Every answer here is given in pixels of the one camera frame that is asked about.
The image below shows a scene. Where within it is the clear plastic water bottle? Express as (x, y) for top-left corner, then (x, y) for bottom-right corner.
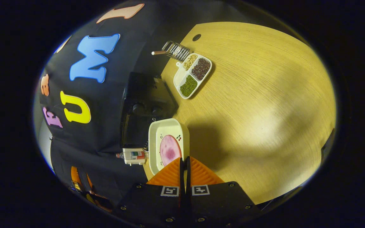
(116, 151), (146, 160)

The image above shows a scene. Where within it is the pink ham slice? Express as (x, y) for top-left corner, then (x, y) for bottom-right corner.
(160, 135), (182, 167)

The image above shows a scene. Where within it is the white rectangular plate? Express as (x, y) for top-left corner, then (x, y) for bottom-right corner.
(148, 118), (190, 175)

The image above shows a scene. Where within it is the white toaster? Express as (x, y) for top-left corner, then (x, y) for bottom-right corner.
(123, 148), (147, 166)

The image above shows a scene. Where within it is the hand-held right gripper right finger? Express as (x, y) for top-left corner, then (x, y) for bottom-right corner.
(185, 156), (263, 228)

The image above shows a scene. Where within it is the white divided bean dish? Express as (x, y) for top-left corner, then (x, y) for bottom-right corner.
(173, 53), (213, 99)

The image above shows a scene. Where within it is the black electric oven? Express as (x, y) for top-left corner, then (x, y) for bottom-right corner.
(120, 72), (178, 149)

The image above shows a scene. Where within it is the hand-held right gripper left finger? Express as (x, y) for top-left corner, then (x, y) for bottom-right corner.
(113, 157), (185, 228)

